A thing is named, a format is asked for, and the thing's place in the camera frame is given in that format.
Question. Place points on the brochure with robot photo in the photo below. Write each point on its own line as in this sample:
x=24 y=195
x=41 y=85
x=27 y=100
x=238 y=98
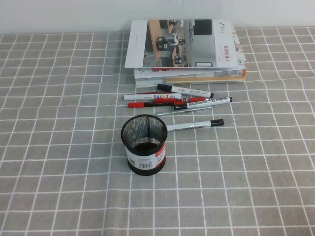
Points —
x=177 y=44

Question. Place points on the silver marker with black print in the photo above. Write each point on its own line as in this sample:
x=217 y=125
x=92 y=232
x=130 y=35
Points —
x=209 y=101

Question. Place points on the white book with red title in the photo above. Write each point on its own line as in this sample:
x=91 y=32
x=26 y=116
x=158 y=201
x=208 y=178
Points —
x=187 y=73

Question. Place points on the black mesh pen holder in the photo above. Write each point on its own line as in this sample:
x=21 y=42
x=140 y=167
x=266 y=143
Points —
x=145 y=157

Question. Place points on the red marker pen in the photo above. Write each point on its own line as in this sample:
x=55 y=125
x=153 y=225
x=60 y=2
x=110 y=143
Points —
x=136 y=104

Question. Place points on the plain white book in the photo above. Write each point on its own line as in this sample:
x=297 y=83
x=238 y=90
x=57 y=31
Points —
x=147 y=83

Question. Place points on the white marker with black cap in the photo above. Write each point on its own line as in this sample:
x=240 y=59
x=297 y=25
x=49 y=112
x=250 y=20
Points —
x=194 y=125
x=187 y=91

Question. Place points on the silver pen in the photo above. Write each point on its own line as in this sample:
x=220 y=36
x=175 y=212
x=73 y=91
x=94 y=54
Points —
x=182 y=112

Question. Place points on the white PAINT marker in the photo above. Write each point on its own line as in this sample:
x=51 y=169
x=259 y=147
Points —
x=140 y=97

